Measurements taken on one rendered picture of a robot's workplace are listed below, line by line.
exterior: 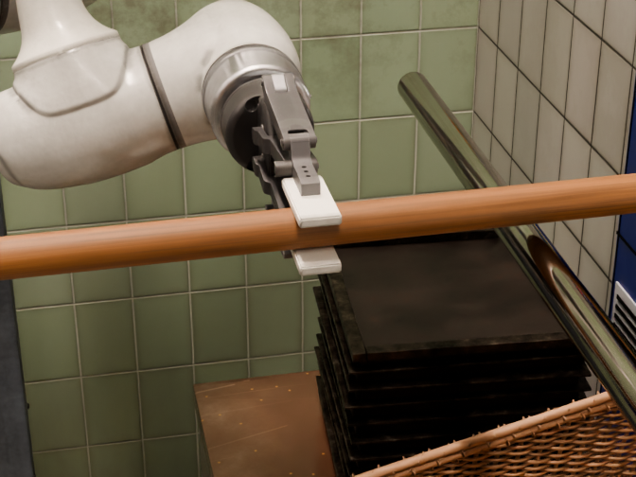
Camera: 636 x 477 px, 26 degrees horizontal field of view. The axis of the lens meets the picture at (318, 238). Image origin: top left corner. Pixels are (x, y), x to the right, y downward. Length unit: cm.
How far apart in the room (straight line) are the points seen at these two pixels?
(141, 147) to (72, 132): 6
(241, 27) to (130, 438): 144
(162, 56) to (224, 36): 6
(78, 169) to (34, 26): 13
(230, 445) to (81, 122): 69
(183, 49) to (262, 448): 71
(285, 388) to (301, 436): 12
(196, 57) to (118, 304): 123
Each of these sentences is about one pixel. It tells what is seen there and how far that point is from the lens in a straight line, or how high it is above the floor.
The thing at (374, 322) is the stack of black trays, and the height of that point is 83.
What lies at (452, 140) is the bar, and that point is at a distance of 120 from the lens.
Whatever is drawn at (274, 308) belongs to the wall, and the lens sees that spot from 246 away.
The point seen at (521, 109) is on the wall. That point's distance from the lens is 215.
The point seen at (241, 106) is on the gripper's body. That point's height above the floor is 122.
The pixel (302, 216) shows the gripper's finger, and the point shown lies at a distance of 96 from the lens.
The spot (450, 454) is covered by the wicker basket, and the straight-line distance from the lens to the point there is 149.
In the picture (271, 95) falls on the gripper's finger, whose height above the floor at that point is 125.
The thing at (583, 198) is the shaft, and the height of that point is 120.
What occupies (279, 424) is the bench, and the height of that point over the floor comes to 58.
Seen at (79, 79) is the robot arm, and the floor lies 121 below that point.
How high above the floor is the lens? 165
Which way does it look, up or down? 28 degrees down
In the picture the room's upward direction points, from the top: straight up
